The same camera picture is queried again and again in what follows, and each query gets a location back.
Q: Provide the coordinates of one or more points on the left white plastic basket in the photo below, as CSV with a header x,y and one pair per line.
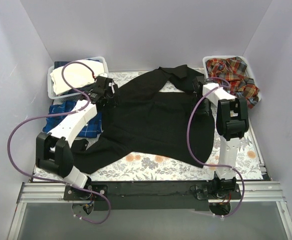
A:
x,y
62,77

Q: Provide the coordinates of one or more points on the blue plaid shirt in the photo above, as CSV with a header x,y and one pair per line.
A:
x,y
91,130

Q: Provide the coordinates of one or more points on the cream white folded shirt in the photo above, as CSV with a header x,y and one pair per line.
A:
x,y
77,75

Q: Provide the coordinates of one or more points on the floral patterned table mat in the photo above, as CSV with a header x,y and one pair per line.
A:
x,y
146,167

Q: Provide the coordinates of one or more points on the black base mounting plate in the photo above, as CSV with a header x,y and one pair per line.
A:
x,y
147,195

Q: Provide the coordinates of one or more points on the white plastic basket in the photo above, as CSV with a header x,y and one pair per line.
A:
x,y
208,62
62,77

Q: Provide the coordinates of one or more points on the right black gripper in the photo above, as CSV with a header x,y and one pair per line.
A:
x,y
197,85

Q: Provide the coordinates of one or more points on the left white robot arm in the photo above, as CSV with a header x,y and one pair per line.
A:
x,y
53,149

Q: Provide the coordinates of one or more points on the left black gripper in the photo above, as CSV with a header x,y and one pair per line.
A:
x,y
110,89

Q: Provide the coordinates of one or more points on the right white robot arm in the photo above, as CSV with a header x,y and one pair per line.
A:
x,y
232,123

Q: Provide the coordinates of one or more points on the right white plastic basket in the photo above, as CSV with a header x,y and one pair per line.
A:
x,y
208,62

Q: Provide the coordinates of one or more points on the red plaid shirt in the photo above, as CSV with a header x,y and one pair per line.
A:
x,y
245,82

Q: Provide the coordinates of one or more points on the black long sleeve shirt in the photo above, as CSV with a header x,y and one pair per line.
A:
x,y
152,118

